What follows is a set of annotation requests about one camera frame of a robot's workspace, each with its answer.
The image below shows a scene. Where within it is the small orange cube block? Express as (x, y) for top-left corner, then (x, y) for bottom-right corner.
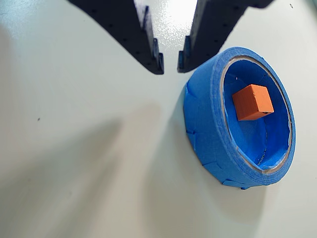
(231, 84), (275, 121)

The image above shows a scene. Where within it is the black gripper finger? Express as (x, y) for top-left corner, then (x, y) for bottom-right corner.
(176, 0), (275, 74)
(67, 0), (165, 75)

